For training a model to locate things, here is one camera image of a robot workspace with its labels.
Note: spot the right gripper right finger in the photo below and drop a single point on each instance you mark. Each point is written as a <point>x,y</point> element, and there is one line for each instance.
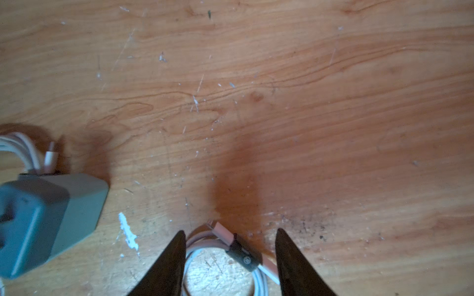
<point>297,276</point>

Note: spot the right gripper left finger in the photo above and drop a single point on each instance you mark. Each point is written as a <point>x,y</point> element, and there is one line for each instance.
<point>165,277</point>

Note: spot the small teal charger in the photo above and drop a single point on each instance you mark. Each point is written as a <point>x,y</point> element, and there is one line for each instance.
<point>42,216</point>

